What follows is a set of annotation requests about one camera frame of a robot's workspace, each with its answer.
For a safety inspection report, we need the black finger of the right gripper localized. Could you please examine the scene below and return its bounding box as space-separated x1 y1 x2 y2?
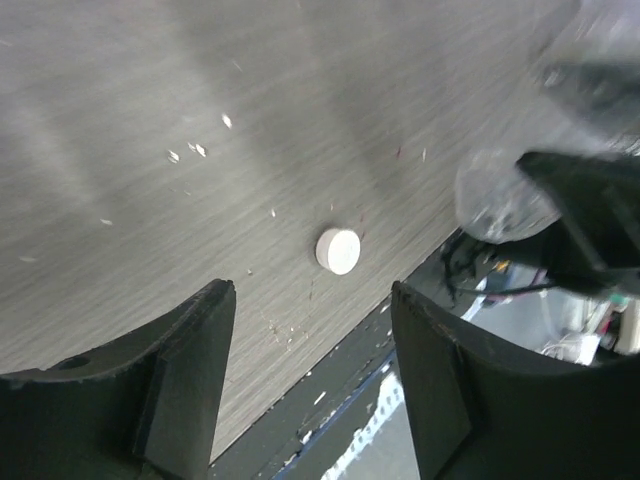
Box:
516 151 639 288

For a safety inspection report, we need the clear plastic bottle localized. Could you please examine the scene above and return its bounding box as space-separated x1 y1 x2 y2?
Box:
454 1 639 244

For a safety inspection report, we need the white slotted cable duct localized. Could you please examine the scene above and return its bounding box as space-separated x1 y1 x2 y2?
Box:
321 363 405 480

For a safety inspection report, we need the white bottle cap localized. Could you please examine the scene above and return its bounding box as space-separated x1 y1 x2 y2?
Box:
315 228 361 276

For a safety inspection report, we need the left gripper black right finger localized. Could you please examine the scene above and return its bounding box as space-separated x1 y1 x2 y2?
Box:
392 282 639 479

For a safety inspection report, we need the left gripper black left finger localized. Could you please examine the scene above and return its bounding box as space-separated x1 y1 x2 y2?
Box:
1 279 236 479

